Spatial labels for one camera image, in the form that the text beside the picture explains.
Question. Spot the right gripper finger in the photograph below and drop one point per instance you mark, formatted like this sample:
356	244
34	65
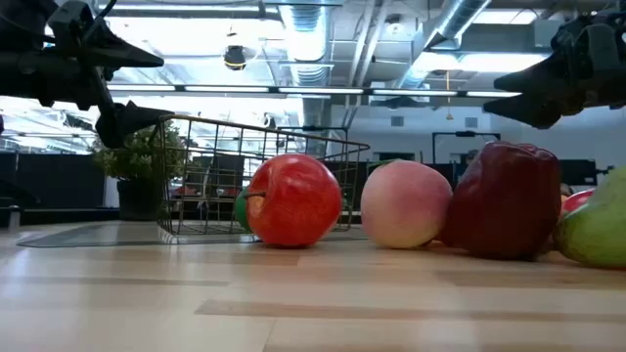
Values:
538	110
543	78

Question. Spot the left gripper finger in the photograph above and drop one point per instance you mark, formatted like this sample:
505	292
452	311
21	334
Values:
124	55
129	124

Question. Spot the dark red bell pepper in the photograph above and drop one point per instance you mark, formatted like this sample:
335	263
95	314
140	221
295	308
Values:
504	200

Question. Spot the red orange round fruit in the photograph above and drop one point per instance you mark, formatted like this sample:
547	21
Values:
577	200

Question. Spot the green lime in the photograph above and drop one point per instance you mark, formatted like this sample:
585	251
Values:
241	210

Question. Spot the pink peach with leaf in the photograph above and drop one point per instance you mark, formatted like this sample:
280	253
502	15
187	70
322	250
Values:
403	205

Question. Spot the red apple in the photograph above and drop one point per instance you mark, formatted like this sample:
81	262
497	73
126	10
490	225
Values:
293	200

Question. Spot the potted green plant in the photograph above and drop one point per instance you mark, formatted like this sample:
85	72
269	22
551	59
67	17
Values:
132	156

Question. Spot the black monitor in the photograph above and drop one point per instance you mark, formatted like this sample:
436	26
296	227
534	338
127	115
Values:
577	172

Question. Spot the person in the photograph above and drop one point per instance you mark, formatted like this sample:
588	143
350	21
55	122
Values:
472	156

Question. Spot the black partition panel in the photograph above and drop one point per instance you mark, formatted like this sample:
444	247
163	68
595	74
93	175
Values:
58	181

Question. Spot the long ceiling light bar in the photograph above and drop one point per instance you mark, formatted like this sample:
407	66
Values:
225	89

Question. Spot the black ceiling dome device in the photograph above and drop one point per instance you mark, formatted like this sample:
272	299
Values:
235	57

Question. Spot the grey bordered baking mat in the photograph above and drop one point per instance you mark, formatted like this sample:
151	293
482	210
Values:
98	237

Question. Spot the green pear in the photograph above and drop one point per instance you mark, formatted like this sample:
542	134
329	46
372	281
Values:
596	225

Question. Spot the silver ventilation duct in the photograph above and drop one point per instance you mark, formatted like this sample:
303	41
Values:
305	34

